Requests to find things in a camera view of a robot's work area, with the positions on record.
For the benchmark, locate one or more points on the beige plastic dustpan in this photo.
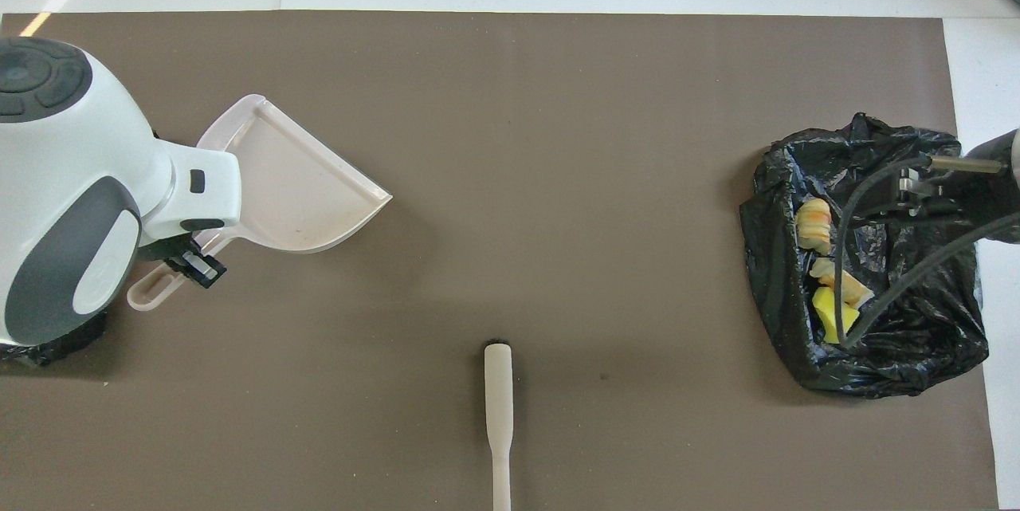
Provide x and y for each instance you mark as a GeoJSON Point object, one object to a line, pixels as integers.
{"type": "Point", "coordinates": [311, 192]}

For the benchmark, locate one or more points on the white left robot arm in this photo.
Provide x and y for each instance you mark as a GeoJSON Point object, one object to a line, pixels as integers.
{"type": "Point", "coordinates": [80, 176]}

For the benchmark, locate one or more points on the brown table mat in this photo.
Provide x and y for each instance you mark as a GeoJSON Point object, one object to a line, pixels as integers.
{"type": "Point", "coordinates": [510, 136]}

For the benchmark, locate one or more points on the black trash bag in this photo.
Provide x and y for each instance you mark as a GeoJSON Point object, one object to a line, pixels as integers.
{"type": "Point", "coordinates": [56, 347]}

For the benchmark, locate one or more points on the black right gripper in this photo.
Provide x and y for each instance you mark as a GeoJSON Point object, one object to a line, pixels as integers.
{"type": "Point", "coordinates": [992, 188]}

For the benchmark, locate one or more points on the black bag lined bin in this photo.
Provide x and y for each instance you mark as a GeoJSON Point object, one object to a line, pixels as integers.
{"type": "Point", "coordinates": [916, 320]}

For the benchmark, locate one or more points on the beige foam rock chunk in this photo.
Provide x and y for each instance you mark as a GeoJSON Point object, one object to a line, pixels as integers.
{"type": "Point", "coordinates": [853, 288]}

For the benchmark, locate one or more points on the beige hand brush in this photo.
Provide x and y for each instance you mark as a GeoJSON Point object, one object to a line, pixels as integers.
{"type": "Point", "coordinates": [499, 391]}

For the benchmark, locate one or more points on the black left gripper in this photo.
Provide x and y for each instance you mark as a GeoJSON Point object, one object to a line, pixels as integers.
{"type": "Point", "coordinates": [163, 249]}

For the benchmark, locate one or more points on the striped croissant bread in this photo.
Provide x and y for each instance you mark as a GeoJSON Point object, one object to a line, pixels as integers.
{"type": "Point", "coordinates": [814, 224]}

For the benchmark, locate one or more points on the yellow sponge piece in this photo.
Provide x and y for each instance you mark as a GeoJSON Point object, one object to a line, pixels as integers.
{"type": "Point", "coordinates": [829, 320]}

